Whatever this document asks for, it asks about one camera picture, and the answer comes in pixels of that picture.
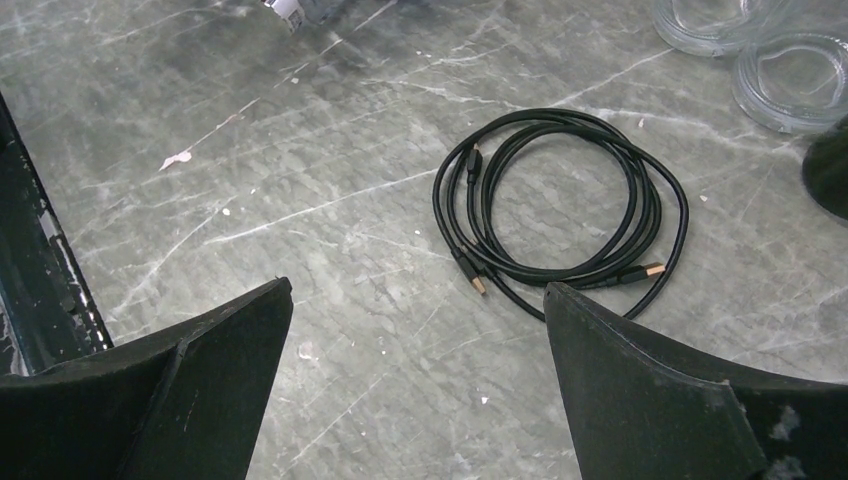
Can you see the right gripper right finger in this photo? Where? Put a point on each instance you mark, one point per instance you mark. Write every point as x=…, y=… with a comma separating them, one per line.
x=641, y=405

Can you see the clear glass bottle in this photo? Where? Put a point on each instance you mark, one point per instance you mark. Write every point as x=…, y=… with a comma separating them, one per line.
x=794, y=81
x=718, y=28

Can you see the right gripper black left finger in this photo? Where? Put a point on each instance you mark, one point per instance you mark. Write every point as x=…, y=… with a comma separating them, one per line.
x=185, y=402

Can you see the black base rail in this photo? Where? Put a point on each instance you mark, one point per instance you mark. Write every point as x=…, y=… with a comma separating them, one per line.
x=48, y=314

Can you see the olive green bottle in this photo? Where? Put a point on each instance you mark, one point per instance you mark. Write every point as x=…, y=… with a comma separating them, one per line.
x=824, y=170

